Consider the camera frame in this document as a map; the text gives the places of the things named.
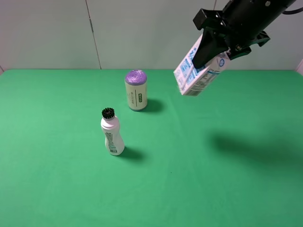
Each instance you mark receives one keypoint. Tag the purple topped cylindrical roll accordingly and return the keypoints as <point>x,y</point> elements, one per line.
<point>136,89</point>

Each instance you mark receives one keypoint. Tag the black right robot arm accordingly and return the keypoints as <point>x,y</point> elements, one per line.
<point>277,7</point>

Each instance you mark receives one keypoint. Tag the white blue milk carton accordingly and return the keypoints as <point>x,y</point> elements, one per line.
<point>192,81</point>

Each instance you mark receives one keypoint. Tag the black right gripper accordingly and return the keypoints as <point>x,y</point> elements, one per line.
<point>232,29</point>

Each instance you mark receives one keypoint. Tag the white bottle with brush cap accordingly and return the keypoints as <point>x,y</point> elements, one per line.
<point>110,126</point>

